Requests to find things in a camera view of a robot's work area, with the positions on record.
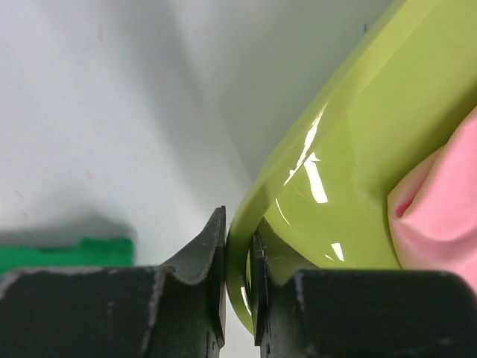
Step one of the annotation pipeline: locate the green t shirt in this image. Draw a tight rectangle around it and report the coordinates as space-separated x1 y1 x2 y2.
1 238 135 274

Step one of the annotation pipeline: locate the pink t shirt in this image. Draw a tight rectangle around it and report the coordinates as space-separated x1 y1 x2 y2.
388 111 476 289

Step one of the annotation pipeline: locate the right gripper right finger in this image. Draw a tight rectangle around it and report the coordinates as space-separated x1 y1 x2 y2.
250 221 476 357

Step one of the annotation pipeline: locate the lime green plastic basin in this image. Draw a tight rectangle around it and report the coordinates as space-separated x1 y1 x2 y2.
226 1 476 332

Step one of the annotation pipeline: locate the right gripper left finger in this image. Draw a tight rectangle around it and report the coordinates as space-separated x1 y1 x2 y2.
1 207 227 357

